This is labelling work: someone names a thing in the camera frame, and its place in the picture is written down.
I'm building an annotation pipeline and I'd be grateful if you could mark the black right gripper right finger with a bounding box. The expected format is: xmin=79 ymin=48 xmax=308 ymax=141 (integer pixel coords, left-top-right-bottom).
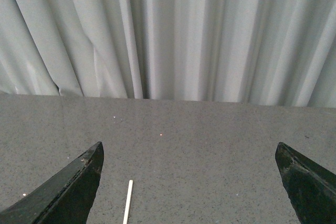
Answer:
xmin=275 ymin=142 xmax=335 ymax=223

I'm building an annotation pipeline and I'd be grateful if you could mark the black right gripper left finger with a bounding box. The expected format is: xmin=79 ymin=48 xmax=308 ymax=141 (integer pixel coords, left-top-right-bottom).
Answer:
xmin=1 ymin=142 xmax=104 ymax=223

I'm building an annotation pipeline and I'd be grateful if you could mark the white chopstick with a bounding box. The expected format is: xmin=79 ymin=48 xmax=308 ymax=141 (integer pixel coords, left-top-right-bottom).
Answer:
xmin=123 ymin=180 xmax=133 ymax=224

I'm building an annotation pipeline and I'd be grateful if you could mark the grey pleated curtain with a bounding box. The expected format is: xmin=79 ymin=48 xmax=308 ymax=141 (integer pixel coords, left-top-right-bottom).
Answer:
xmin=1 ymin=0 xmax=335 ymax=107

